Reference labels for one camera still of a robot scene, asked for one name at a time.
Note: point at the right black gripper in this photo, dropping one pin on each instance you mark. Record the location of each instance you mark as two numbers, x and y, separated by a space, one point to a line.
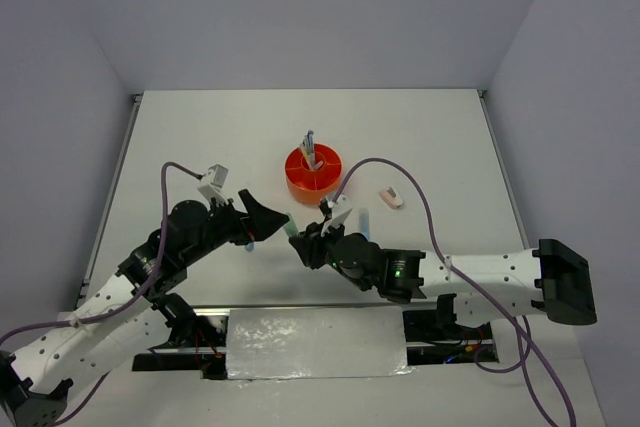
309 243

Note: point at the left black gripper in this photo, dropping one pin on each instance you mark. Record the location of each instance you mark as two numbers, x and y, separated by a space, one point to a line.
260 221

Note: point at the blue highlighter with clear cap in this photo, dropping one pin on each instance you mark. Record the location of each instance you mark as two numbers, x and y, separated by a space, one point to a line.
364 223

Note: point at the pink white correction tape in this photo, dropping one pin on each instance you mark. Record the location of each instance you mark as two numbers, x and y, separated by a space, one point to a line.
391 198

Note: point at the yellow thin highlighter pen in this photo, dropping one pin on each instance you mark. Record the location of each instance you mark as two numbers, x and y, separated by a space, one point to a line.
305 155

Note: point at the blue white pen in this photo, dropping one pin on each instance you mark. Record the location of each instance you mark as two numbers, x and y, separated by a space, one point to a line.
309 143

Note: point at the grey purple pen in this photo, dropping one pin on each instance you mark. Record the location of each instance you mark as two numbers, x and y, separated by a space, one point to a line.
315 163

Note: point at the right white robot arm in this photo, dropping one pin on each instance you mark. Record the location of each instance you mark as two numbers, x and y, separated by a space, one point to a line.
468 290

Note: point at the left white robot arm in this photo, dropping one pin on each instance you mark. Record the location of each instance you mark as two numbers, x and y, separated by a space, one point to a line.
135 310

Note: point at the orange round desk organizer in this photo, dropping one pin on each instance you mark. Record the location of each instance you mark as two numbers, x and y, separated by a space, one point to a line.
308 186

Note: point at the silver tape sheet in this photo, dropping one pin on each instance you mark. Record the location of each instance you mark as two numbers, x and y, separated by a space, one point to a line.
316 343

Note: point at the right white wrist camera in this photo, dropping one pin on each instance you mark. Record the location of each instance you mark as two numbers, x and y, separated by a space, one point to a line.
335 210

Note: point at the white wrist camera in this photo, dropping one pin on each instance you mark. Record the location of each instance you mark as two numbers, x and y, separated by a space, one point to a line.
211 185
335 210

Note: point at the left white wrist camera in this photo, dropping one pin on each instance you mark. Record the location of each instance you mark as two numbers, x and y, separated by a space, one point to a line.
211 185

